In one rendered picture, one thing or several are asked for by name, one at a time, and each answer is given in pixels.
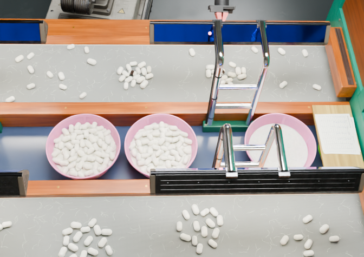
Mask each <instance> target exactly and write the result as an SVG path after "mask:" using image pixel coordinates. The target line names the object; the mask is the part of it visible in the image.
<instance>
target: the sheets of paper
mask: <svg viewBox="0 0 364 257"><path fill-rule="evenodd" d="M315 120H316V123H317V128H318V133H319V136H320V140H321V146H322V150H323V153H324V154H358V155H360V151H361V150H360V147H359V144H358V139H357V135H356V130H355V124H354V119H353V117H350V114H315Z"/></svg>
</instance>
